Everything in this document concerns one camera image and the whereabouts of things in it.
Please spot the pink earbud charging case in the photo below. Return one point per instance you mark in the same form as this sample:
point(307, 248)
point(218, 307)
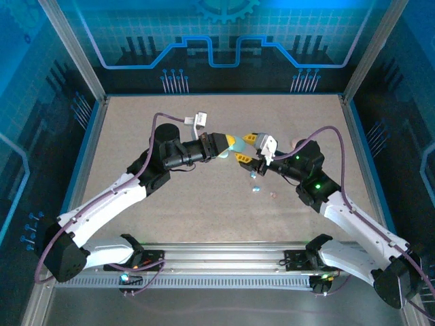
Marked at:
point(295, 142)

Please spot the blue table edge strip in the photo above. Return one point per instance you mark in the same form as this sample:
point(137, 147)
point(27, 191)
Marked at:
point(82, 153)
point(372, 153)

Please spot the aluminium frame post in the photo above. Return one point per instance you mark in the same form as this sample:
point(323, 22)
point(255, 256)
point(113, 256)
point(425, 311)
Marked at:
point(372, 51)
point(75, 51)

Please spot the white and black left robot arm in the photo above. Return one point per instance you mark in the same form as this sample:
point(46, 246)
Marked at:
point(102, 203)

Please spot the aluminium side rail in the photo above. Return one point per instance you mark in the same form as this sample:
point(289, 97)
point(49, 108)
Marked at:
point(91, 153)
point(364, 153)

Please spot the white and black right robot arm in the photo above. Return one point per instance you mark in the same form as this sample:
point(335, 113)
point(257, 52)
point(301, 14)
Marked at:
point(360, 227)

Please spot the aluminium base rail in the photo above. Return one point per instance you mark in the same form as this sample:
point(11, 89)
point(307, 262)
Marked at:
point(221, 258)

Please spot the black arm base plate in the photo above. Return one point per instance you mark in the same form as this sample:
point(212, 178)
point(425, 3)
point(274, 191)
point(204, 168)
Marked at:
point(154, 256)
point(295, 259)

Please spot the blue earbud charging case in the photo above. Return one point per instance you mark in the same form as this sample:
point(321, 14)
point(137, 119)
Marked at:
point(239, 146)

